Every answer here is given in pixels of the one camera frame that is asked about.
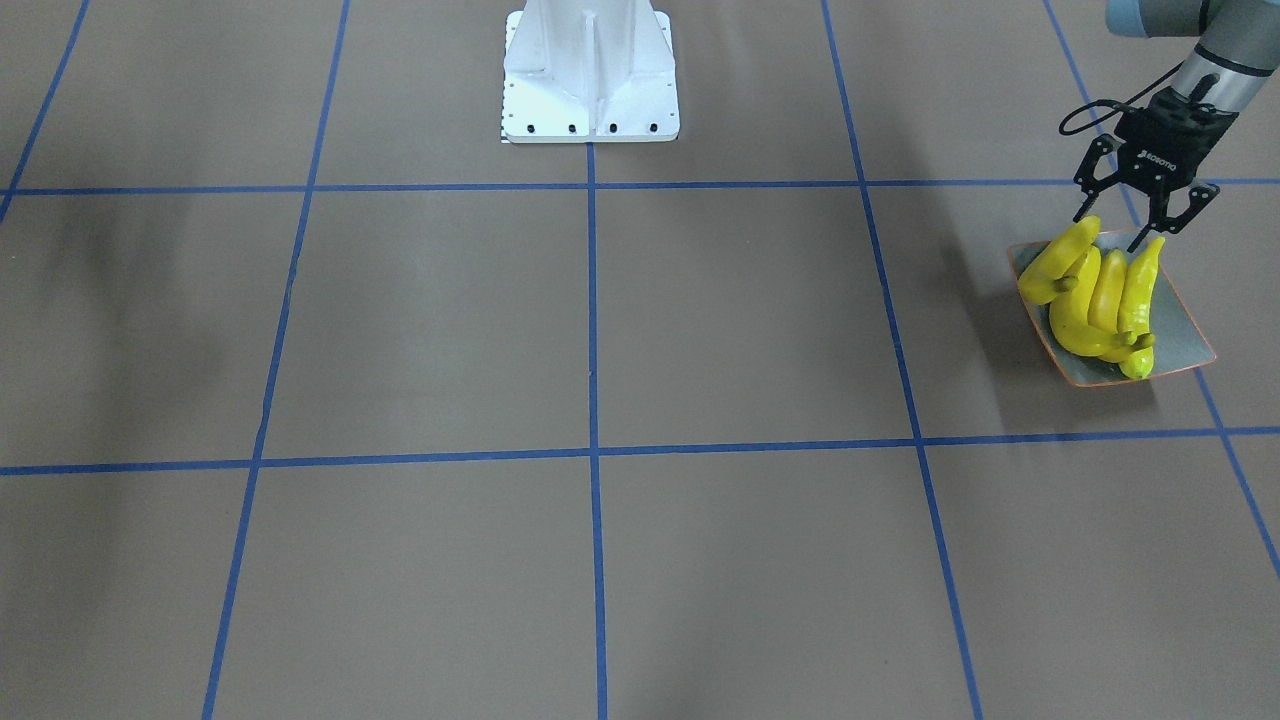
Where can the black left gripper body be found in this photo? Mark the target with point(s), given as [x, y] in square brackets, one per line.
[1163, 160]

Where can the yellow banana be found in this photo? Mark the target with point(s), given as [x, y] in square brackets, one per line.
[1103, 308]
[1069, 313]
[1039, 282]
[1135, 309]

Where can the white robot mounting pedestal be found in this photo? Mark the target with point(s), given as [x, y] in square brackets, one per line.
[589, 72]

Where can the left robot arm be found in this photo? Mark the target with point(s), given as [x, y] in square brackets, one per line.
[1236, 52]

